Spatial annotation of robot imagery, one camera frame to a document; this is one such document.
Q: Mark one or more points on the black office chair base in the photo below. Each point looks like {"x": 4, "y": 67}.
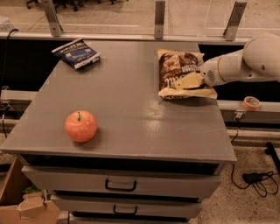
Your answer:
{"x": 74, "y": 3}

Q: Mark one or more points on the grey drawer cabinet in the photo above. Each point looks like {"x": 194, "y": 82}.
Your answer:
{"x": 137, "y": 130}

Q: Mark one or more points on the middle metal bracket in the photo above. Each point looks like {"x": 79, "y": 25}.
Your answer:
{"x": 159, "y": 19}

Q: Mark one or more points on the metal bracket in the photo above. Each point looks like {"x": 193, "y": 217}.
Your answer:
{"x": 159, "y": 19}
{"x": 52, "y": 19}
{"x": 234, "y": 20}

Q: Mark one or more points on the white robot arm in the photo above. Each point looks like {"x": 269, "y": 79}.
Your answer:
{"x": 258, "y": 61}

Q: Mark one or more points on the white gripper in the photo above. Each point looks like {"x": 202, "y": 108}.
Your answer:
{"x": 207, "y": 73}

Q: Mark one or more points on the red apple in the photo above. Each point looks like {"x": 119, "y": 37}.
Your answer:
{"x": 80, "y": 126}

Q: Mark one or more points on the metal rail behind table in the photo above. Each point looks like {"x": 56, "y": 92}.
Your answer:
{"x": 201, "y": 40}

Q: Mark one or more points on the left metal bracket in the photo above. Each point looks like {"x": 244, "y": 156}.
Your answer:
{"x": 52, "y": 19}

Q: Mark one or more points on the grey drawer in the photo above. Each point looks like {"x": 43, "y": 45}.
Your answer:
{"x": 100, "y": 205}
{"x": 148, "y": 183}

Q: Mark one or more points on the black drawer handle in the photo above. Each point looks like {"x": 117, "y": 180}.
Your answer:
{"x": 120, "y": 187}
{"x": 125, "y": 210}

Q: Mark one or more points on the black power adapter with cable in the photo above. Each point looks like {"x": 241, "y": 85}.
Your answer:
{"x": 256, "y": 179}

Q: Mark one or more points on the right metal bracket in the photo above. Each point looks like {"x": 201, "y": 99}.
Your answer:
{"x": 234, "y": 20}

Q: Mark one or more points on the brown sea salt chip bag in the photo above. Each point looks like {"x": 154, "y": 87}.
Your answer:
{"x": 174, "y": 65}

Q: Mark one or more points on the top grey drawer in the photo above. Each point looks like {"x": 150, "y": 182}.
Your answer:
{"x": 148, "y": 183}

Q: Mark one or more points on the black top drawer handle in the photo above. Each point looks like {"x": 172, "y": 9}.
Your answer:
{"x": 120, "y": 187}

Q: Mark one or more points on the cardboard box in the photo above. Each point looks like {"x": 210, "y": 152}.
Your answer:
{"x": 17, "y": 207}

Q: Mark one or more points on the blue chip bag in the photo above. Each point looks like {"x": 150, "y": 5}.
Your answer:
{"x": 77, "y": 54}

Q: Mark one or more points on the orange tape roll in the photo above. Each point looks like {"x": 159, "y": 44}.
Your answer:
{"x": 251, "y": 103}

